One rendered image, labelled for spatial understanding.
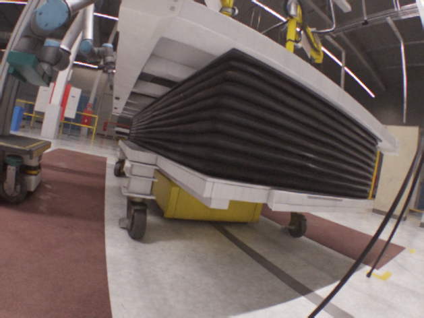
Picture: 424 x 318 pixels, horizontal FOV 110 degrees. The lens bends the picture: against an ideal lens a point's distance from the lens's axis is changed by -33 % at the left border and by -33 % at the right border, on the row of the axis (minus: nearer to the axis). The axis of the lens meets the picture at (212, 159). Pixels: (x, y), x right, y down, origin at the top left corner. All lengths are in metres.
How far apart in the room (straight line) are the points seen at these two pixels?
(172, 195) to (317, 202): 0.88
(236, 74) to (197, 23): 0.17
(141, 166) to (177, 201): 0.44
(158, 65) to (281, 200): 0.70
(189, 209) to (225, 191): 0.89
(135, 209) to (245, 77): 0.77
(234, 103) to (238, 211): 1.14
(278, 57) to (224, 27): 0.18
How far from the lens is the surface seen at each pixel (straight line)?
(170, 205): 1.38
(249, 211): 1.67
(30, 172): 1.51
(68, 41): 1.95
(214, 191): 0.54
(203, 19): 0.56
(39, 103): 9.67
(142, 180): 1.06
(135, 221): 1.04
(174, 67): 0.96
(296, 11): 2.28
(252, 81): 0.63
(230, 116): 0.57
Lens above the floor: 0.48
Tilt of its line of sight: 1 degrees down
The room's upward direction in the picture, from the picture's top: 12 degrees clockwise
